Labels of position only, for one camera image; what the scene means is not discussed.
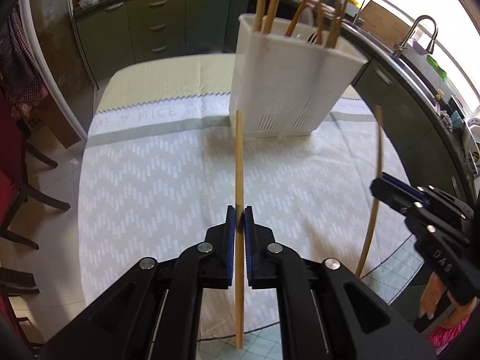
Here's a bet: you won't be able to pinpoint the steel kitchen faucet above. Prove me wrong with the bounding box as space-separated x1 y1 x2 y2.
392 15 439 58

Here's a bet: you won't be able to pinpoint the right hand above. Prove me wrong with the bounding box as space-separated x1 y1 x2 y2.
418 273 477 329

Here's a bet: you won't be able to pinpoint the green lower cabinets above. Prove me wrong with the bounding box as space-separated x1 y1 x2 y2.
74 0 475 203

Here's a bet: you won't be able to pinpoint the pink sleeve cuff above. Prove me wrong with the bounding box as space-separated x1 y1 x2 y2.
426 316 470 354

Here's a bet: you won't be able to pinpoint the white patterned tablecloth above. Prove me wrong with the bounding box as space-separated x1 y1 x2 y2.
76 53 418 340

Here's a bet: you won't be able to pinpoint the white plastic utensil holder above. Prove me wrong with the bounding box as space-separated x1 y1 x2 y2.
229 14 367 137

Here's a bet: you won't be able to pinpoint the red dining chair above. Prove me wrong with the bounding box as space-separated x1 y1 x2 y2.
1 96 71 250

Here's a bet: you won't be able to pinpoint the wooden cutting board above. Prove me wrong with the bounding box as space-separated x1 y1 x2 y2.
357 1 410 50

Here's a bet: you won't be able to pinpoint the purple hanging apron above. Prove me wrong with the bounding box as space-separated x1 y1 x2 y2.
1 5 49 117

